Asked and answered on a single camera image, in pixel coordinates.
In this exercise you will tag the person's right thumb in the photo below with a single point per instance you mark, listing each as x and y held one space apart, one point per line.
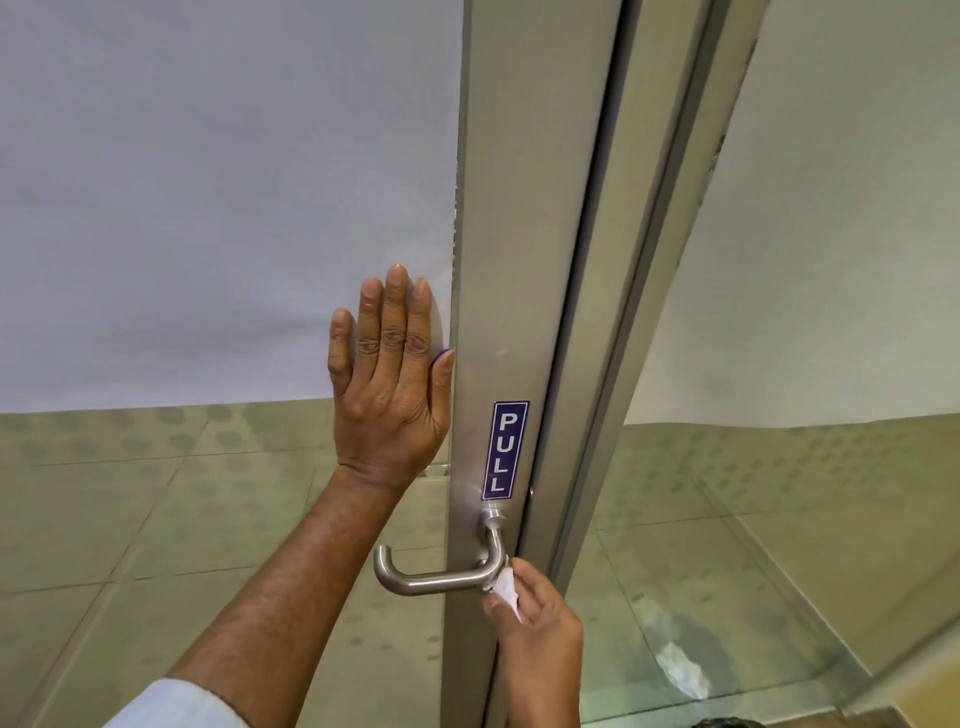
501 607

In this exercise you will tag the white shirt sleeve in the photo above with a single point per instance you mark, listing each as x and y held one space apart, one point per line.
176 709

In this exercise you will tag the frosted glass door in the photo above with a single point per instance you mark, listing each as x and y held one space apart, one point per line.
225 187

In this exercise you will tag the person's left forearm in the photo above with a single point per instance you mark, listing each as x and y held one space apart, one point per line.
300 592

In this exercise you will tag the person's right forearm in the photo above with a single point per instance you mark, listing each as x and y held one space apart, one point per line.
536 711

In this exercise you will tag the person's left middle finger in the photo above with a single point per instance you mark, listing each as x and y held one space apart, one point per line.
395 304

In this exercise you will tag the person's left hand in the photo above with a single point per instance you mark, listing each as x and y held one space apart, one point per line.
382 405

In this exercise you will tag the frosted glass side panel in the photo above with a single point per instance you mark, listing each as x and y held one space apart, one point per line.
825 300

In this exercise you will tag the blue door sticker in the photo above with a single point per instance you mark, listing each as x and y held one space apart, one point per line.
505 450

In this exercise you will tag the person's left thumb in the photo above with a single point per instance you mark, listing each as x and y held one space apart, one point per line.
443 379

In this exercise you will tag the white tissue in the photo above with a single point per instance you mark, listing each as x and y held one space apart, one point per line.
506 589

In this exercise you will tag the aluminium door jamb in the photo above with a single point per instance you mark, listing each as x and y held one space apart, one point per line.
660 225

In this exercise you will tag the person's right hand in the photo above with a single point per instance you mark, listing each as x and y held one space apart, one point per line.
544 637

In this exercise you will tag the person's left little finger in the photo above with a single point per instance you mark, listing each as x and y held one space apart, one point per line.
341 341

